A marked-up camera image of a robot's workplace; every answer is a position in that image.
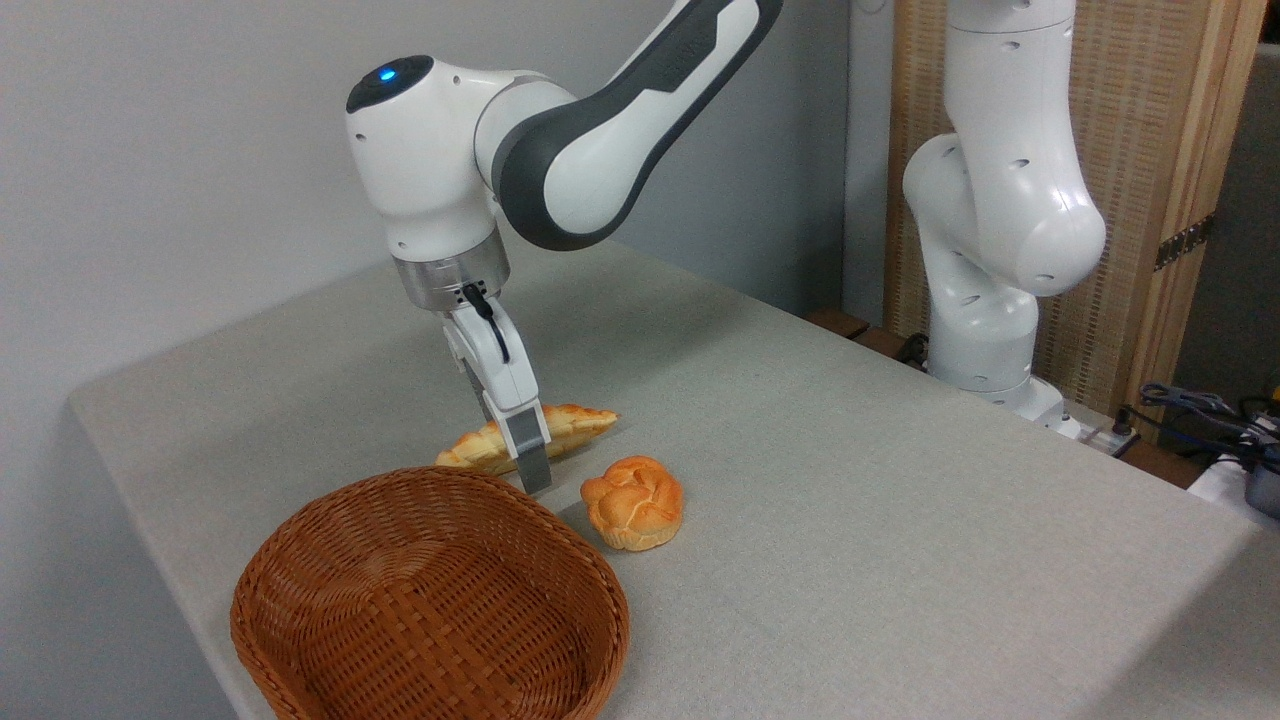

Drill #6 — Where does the brown wooden base board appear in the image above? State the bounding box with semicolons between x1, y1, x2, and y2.
805;308;926;369

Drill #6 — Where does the black metal screen hinge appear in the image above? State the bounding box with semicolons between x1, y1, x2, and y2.
1155;212;1217;271

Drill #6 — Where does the black cable bundle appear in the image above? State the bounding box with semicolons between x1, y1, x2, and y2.
1138;380;1280;453

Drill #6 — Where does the round knotted bread roll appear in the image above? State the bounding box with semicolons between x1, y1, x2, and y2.
581;456;686;552

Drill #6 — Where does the long braided bread loaf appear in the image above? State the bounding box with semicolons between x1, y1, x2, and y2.
436;403;621;477

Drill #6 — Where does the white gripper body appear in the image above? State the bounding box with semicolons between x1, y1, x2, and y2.
442;298;547;423

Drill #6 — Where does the wooden woven screen panel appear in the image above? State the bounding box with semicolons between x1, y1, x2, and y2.
885;0;1269;441

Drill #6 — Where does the brown wicker basket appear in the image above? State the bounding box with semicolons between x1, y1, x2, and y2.
230;466;631;720

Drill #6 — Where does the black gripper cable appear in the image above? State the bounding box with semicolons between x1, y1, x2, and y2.
462;283;512;364

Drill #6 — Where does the grey tablecloth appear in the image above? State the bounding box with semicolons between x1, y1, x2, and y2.
68;235;1280;720

